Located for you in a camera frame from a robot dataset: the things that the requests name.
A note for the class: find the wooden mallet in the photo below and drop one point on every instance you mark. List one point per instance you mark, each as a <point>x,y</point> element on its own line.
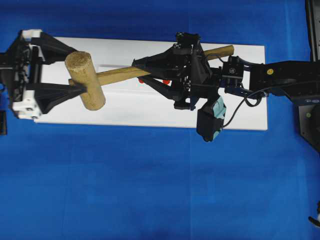
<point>80,67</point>

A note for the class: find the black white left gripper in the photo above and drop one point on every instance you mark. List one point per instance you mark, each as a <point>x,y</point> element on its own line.
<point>30,101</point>

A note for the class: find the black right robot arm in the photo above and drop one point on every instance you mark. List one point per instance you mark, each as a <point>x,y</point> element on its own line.
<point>256,81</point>

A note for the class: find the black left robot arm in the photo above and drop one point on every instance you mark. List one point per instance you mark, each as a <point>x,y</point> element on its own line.
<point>6,73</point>

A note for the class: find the white foam board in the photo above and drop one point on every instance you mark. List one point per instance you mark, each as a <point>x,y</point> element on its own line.
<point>131,103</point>

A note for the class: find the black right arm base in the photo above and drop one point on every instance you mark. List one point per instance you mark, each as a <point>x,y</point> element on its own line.
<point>309,112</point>

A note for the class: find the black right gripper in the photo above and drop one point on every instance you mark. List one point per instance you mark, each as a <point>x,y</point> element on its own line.
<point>199,81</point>

